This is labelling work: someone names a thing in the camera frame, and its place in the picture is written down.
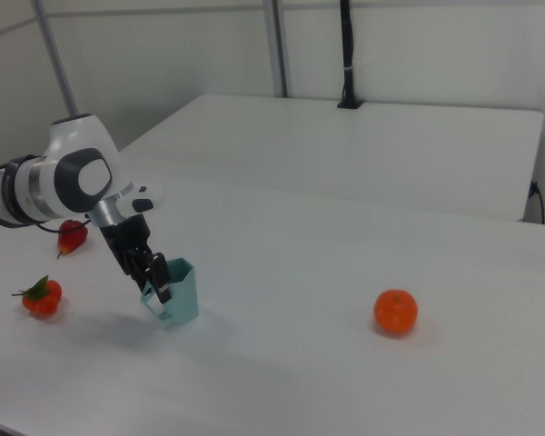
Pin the white table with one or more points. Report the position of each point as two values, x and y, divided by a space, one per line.
345 154

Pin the black pole base clamp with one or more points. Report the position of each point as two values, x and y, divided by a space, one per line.
349 105

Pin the orange mandarin fruit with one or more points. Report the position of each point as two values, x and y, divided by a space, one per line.
395 312

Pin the red toy pear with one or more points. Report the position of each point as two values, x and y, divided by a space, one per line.
72 240

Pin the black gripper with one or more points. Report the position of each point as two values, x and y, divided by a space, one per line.
127 240

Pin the grey slanted wall post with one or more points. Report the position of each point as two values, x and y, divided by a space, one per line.
56 59

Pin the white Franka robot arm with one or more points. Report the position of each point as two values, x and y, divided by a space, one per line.
63 181

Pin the orange toy persimmon green leaf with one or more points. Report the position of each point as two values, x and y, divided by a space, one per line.
43 300

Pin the black camera pole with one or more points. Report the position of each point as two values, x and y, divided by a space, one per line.
348 50

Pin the grey aluminium wall post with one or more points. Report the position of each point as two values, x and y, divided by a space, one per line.
277 45

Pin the teal hexagonal mug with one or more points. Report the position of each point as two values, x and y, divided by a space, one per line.
184 295

